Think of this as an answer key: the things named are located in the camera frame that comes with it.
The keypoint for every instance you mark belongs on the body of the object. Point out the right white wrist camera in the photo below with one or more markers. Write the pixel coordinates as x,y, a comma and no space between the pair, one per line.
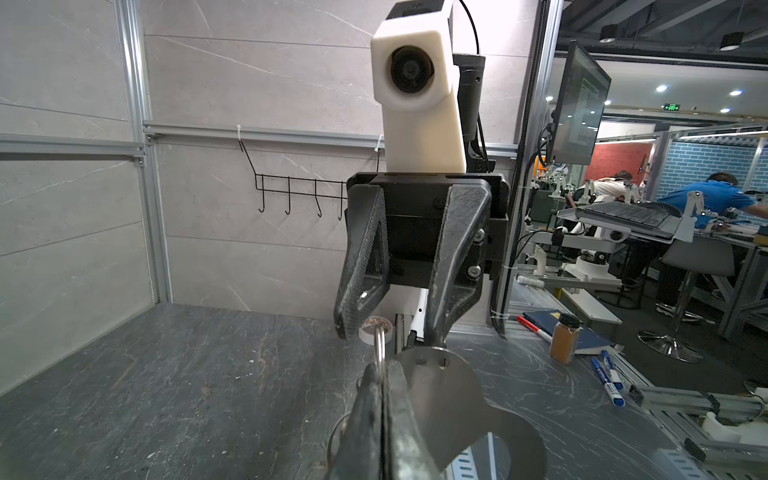
416,83

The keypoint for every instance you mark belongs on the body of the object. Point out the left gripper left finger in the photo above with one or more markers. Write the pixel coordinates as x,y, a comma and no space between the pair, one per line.
359,453

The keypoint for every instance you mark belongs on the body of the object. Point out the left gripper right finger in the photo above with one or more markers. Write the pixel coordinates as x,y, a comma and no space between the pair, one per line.
405,454

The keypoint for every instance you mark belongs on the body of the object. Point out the blue marker pen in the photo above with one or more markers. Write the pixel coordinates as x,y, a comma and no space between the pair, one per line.
608,375

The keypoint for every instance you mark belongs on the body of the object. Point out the black wire hook rack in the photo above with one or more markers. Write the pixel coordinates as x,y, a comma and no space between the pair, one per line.
290,186

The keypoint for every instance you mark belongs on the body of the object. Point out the white tape roll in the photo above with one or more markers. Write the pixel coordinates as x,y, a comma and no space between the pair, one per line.
368,331

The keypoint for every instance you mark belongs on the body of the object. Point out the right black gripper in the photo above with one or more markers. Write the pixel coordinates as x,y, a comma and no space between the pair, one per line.
415,208

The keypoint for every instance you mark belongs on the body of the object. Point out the blue notebook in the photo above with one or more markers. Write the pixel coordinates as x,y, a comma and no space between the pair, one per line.
543,323

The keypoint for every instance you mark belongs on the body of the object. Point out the spice jar brown powder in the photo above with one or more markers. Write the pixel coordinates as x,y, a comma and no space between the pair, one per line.
565,338

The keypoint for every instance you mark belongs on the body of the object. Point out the black computer monitor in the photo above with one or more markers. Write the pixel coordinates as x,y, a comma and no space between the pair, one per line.
579,108

